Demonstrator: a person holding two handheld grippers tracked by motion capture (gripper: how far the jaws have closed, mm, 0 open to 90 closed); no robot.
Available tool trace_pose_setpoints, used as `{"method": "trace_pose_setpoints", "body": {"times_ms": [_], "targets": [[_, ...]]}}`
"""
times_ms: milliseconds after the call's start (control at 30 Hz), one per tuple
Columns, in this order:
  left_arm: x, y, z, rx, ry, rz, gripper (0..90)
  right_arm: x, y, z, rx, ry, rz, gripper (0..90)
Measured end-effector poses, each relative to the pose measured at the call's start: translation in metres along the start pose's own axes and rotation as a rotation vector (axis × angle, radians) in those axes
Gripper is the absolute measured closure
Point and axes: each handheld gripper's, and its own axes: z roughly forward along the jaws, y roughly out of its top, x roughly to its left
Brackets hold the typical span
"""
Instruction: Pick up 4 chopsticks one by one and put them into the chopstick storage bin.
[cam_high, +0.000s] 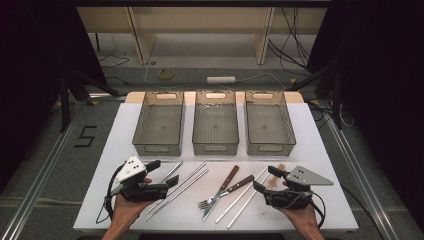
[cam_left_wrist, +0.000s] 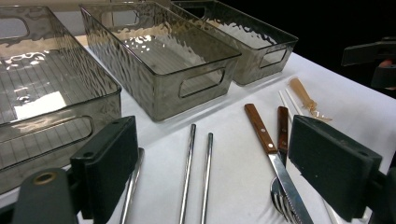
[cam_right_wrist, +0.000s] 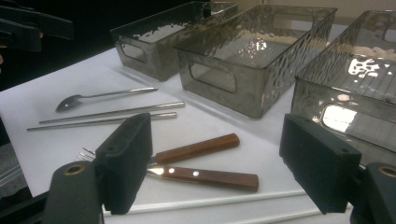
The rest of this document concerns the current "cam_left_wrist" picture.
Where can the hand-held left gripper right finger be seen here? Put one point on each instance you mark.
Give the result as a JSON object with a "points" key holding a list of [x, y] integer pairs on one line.
{"points": [[333, 161]]}

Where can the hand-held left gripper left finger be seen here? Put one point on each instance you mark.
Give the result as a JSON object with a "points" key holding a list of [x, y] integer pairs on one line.
{"points": [[106, 161]]}

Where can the metal spoon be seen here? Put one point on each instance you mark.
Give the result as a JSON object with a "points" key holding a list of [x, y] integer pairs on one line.
{"points": [[132, 183]]}

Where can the metal chopstick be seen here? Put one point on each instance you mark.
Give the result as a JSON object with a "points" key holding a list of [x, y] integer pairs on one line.
{"points": [[188, 168], [207, 174]]}

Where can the smoky clear plastic bin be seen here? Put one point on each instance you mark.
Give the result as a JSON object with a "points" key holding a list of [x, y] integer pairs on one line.
{"points": [[162, 56], [46, 93], [249, 37]]}

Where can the white table sheet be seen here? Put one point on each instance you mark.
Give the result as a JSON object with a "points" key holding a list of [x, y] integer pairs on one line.
{"points": [[236, 161]]}

